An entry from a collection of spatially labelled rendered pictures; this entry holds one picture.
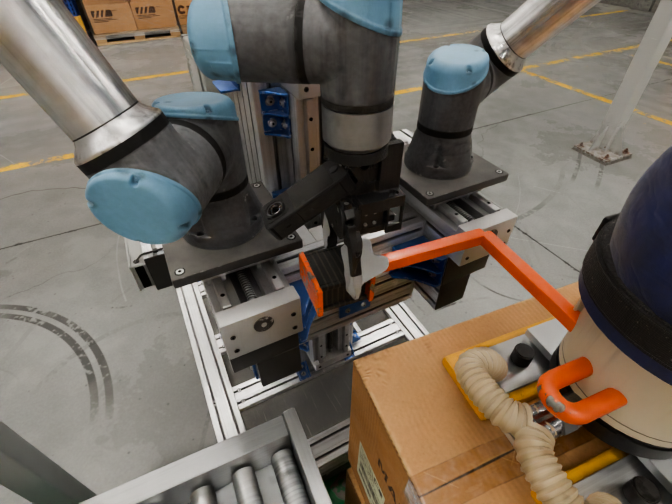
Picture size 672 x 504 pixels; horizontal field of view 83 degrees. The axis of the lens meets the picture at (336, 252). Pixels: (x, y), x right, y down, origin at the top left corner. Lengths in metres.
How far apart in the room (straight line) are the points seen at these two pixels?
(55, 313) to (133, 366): 0.58
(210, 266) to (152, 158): 0.23
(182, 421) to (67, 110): 1.38
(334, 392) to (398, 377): 0.83
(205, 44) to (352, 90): 0.14
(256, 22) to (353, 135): 0.13
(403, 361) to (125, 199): 0.44
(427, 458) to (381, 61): 0.46
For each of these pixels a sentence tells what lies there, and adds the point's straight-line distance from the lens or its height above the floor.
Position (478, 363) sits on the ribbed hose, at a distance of 0.55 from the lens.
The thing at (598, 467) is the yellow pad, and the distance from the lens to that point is 0.62.
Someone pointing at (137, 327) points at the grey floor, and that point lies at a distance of 2.06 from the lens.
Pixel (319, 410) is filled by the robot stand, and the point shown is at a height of 0.21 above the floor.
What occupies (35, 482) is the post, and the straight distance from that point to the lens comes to 1.19.
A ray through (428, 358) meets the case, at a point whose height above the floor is 0.95.
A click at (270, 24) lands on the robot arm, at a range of 0.39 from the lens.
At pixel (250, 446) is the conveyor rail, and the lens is 0.95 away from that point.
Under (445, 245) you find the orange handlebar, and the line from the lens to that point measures 0.61.
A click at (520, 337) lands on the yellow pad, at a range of 0.68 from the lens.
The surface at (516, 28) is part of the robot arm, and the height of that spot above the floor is 1.30.
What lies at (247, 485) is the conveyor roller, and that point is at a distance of 0.98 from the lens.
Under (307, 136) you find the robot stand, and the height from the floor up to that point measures 1.15.
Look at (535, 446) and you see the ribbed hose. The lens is 0.51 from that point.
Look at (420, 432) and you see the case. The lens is 0.58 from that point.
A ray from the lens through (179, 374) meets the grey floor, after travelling 1.83.
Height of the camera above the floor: 1.47
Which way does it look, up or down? 42 degrees down
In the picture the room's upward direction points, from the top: straight up
